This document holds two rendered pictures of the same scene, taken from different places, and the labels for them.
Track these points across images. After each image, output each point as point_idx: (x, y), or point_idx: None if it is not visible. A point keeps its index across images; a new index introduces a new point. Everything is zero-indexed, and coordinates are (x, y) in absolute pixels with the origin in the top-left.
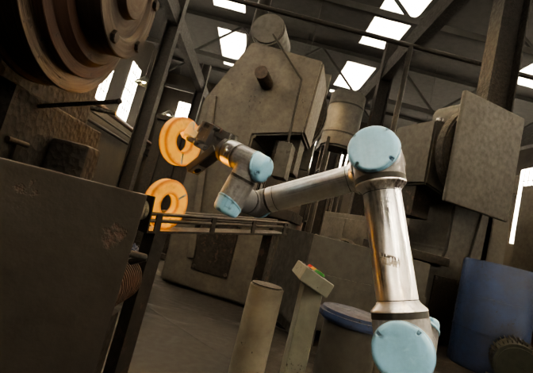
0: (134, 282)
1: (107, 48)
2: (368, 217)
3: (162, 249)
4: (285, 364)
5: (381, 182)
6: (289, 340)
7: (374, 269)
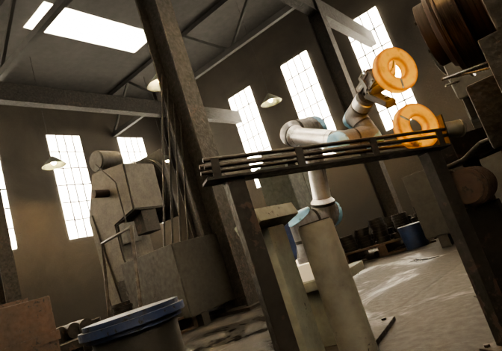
0: None
1: (444, 65)
2: (323, 160)
3: (423, 169)
4: (308, 299)
5: None
6: (297, 281)
7: (328, 183)
